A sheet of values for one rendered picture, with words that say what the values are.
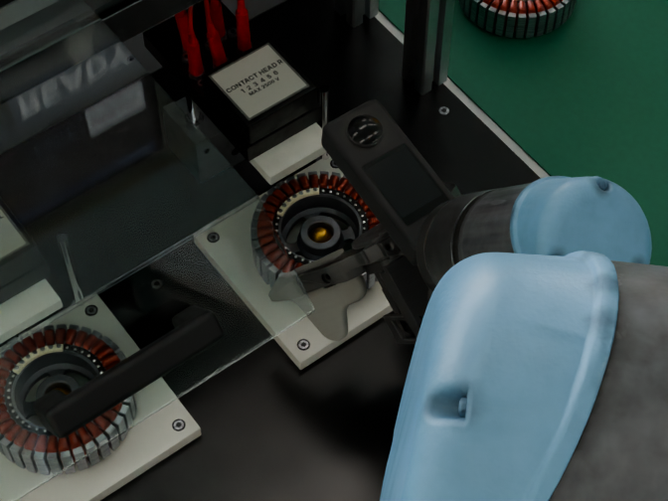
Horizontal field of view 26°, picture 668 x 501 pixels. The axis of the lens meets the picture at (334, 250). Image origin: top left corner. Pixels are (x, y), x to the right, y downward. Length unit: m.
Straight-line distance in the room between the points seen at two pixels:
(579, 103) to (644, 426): 0.94
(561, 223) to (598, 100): 0.55
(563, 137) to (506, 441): 0.92
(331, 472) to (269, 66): 0.31
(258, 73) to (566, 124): 0.33
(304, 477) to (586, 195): 0.39
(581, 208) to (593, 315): 0.39
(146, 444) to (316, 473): 0.13
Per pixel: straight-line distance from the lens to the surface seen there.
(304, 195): 1.16
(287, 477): 1.09
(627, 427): 0.40
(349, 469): 1.09
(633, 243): 0.81
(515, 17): 1.34
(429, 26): 1.22
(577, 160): 1.28
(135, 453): 1.09
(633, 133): 1.31
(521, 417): 0.39
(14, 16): 0.95
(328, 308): 1.05
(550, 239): 0.79
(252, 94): 1.09
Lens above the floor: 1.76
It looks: 56 degrees down
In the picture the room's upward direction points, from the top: straight up
